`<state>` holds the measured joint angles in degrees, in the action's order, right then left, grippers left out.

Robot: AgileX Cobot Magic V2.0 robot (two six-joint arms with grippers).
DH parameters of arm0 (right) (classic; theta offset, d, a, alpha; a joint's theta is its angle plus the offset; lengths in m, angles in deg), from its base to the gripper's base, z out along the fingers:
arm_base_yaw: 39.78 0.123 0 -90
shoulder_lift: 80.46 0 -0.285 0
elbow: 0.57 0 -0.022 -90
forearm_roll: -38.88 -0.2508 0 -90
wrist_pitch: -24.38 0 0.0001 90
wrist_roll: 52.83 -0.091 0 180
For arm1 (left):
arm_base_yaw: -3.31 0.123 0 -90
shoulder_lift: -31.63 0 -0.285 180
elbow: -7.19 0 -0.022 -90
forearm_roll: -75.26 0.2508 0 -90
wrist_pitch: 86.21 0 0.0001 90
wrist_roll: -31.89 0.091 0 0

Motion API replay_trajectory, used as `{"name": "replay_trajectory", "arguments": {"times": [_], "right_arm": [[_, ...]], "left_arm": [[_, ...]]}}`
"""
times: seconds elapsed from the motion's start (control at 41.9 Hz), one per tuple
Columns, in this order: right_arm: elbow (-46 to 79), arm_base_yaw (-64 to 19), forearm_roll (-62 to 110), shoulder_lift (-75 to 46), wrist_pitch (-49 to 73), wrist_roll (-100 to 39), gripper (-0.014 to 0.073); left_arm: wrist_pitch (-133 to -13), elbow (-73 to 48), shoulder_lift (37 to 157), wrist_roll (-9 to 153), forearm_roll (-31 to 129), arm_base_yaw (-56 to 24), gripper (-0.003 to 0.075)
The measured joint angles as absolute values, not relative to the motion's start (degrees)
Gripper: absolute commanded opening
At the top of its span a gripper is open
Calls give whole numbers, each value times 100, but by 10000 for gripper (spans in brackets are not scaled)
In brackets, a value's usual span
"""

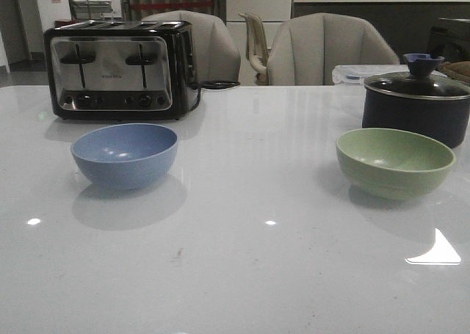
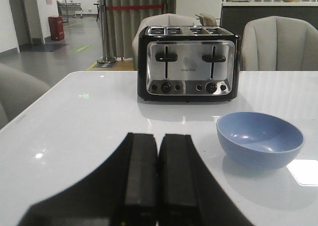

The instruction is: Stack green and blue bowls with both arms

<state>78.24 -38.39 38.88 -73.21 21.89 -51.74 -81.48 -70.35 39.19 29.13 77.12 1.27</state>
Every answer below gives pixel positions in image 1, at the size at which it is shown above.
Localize brown cushion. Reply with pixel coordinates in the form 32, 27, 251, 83
437, 60, 470, 84

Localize black and chrome toaster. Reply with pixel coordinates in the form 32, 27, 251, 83
43, 21, 199, 120

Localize blue bowl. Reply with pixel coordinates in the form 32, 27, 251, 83
70, 123, 178, 190

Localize dark blue saucepan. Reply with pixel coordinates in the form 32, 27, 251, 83
362, 90, 469, 148

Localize white cabinet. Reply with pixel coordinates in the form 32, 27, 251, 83
225, 0, 292, 86

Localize glass pot lid blue knob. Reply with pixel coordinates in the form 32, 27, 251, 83
364, 53, 469, 100

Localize cream plastic chair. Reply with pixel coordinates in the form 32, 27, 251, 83
239, 12, 269, 85

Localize green bowl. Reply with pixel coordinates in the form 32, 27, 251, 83
336, 128, 456, 200

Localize red box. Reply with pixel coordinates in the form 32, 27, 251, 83
54, 19, 74, 28

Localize clear plastic container blue clips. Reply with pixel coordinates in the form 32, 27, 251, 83
332, 65, 452, 86

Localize beige upholstered chair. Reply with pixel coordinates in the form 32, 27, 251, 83
143, 10, 241, 82
267, 12, 400, 86

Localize metal shelf cart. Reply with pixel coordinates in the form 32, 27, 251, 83
68, 0, 113, 20

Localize black toaster power cord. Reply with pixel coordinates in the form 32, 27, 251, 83
189, 79, 242, 111

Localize left beige upholstered chair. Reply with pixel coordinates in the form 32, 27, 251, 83
143, 10, 241, 82

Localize right beige upholstered chair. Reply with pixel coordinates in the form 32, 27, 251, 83
267, 12, 400, 86

